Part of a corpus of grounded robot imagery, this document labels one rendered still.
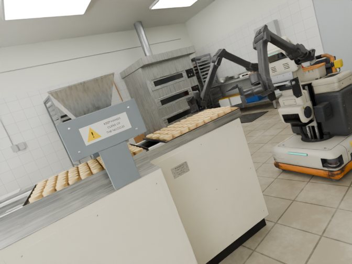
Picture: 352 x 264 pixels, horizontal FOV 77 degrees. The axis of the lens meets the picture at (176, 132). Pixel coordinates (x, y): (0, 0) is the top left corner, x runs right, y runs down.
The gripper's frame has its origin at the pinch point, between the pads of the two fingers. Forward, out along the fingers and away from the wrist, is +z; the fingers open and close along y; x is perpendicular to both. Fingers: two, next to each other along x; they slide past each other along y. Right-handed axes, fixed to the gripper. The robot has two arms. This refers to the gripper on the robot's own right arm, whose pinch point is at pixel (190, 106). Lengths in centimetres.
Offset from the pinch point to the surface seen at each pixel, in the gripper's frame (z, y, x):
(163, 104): -298, -6, -139
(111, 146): 97, 5, -12
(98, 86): 86, 31, -13
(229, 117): 27.8, -12.4, 29.5
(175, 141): 57, -11, 0
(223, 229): 51, -77, 7
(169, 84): -329, 32, -119
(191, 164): 55, -27, 3
